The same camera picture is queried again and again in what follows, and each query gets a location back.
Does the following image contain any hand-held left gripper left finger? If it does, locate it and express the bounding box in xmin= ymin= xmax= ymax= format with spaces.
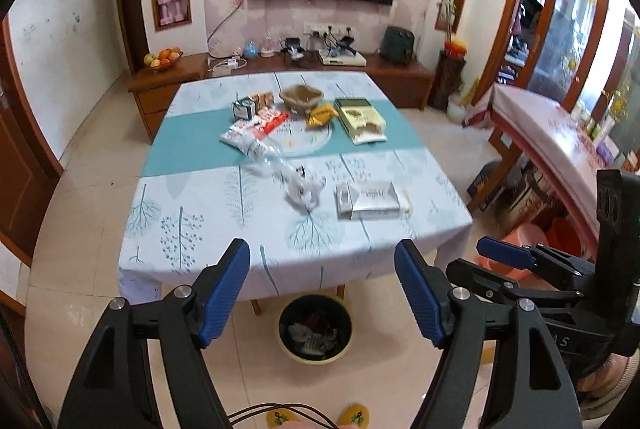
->
xmin=59 ymin=238 xmax=251 ymax=429

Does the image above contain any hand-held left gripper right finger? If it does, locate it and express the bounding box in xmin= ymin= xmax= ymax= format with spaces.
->
xmin=394 ymin=239 xmax=583 ymax=429

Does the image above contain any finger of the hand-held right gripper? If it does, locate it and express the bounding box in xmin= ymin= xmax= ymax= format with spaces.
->
xmin=445 ymin=258 xmax=601 ymax=310
xmin=476 ymin=236 xmax=598 ymax=282

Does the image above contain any black bin with cream rim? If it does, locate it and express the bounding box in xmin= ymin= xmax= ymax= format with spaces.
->
xmin=277 ymin=295 xmax=352 ymax=364

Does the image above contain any silver and white box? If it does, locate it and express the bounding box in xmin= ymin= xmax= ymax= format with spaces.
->
xmin=334 ymin=180 xmax=413 ymax=221

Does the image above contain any white plastic bag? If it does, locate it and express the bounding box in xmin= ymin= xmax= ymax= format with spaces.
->
xmin=284 ymin=166 xmax=326 ymax=210

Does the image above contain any clear plastic bottle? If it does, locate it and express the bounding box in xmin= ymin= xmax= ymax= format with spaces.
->
xmin=242 ymin=141 xmax=297 ymax=180

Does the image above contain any long red and white box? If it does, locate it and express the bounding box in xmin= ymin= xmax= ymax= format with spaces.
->
xmin=220 ymin=106 xmax=291 ymax=154

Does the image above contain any green and cream box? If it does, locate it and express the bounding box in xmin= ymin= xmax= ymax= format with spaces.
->
xmin=333 ymin=98 xmax=388 ymax=144

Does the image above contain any small green and white box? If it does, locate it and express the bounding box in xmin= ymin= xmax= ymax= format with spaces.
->
xmin=231 ymin=98 xmax=257 ymax=120

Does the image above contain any yellow snack wrapper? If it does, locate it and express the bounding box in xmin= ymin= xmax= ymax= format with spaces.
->
xmin=306 ymin=103 xmax=337 ymax=128

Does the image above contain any brown paper pulp tray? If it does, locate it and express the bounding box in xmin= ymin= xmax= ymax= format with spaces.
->
xmin=278 ymin=84 xmax=323 ymax=114

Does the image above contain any person's right forearm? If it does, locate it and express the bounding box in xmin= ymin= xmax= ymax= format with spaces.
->
xmin=575 ymin=351 xmax=640 ymax=420

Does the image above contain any pink plastic stool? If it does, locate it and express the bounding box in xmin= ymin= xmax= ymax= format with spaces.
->
xmin=475 ymin=223 xmax=548 ymax=282

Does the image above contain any orange plastic stool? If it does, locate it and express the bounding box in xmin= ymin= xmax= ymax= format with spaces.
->
xmin=544 ymin=216 xmax=585 ymax=260

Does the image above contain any dark printed cardboard box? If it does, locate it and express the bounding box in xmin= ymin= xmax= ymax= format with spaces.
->
xmin=467 ymin=160 xmax=506 ymax=212

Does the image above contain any white leaf-print tablecloth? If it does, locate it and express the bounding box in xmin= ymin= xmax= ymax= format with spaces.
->
xmin=117 ymin=70 xmax=473 ymax=302

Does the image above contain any side table with pink cloth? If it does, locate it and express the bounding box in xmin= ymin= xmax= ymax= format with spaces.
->
xmin=462 ymin=84 xmax=640 ymax=260

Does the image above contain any yellow slipper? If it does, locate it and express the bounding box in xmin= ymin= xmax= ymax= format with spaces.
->
xmin=266 ymin=406 xmax=301 ymax=429
xmin=336 ymin=404 xmax=368 ymax=427

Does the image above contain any white bucket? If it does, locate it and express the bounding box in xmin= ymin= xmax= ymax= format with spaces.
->
xmin=446 ymin=94 xmax=471 ymax=124

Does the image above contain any teal table runner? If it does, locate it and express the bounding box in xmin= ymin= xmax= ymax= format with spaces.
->
xmin=140 ymin=106 xmax=436 ymax=177

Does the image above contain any dark woven tall stand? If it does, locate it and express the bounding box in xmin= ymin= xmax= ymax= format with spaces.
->
xmin=429 ymin=51 xmax=468 ymax=110

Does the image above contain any long wooden television cabinet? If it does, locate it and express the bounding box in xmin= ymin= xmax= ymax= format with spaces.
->
xmin=205 ymin=53 xmax=436 ymax=110

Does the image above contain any wooden drawer cabinet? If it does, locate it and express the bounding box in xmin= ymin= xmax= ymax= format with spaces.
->
xmin=127 ymin=54 xmax=211 ymax=144

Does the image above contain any glass sliding door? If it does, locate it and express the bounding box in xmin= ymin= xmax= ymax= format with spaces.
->
xmin=530 ymin=0 xmax=611 ymax=110

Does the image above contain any white power strip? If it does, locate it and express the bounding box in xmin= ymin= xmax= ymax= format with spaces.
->
xmin=209 ymin=56 xmax=248 ymax=74

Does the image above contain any dark green air fryer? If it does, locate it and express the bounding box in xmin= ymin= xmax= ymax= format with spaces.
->
xmin=380 ymin=26 xmax=416 ymax=64

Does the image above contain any bowl of fruit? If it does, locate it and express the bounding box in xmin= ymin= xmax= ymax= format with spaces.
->
xmin=144 ymin=50 xmax=183 ymax=74

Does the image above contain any white set-top box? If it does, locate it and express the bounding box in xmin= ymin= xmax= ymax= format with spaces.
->
xmin=319 ymin=49 xmax=367 ymax=67

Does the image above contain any dark brown plain door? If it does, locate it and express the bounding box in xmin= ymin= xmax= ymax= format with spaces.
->
xmin=114 ymin=0 xmax=151 ymax=74

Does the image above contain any thin black cable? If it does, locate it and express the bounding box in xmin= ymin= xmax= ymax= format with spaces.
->
xmin=227 ymin=403 xmax=341 ymax=429

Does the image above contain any brown wooden door with handle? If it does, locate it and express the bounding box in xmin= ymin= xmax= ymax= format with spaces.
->
xmin=0 ymin=16 xmax=66 ymax=265

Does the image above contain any wall socket strip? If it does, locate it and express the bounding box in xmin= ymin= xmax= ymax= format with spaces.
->
xmin=304 ymin=24 xmax=353 ymax=37

